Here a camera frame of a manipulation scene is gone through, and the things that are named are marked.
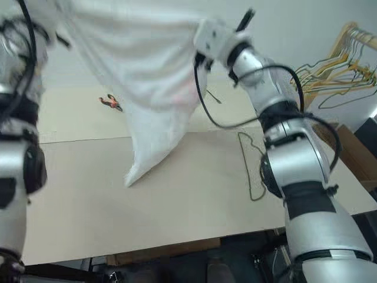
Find orange and black clamp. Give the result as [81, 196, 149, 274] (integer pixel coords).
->
[98, 93, 124, 113]

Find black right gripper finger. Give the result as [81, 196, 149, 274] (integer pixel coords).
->
[234, 8, 256, 32]

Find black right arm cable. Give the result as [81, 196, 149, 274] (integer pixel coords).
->
[193, 54, 343, 189]

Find black box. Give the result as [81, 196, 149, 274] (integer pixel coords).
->
[352, 116, 377, 150]

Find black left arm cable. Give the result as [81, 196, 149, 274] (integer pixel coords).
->
[0, 0, 38, 124]

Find dark green wire hanger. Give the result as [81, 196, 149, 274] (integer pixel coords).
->
[237, 131, 268, 202]

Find yellow wire hanger bunch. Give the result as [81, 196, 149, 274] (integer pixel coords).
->
[290, 28, 377, 95]

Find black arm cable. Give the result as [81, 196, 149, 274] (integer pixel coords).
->
[193, 54, 343, 189]
[0, 0, 38, 124]

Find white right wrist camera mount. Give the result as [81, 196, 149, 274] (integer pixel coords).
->
[193, 18, 254, 61]

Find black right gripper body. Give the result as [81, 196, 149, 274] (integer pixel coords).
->
[194, 52, 215, 71]

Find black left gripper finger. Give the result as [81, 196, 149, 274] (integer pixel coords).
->
[54, 29, 72, 48]

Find brown cardboard box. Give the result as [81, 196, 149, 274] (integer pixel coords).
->
[310, 119, 377, 189]

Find white shorts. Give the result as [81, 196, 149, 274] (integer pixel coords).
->
[49, 0, 219, 188]

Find wooden hanger rack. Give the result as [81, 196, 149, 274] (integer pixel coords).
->
[325, 21, 377, 60]

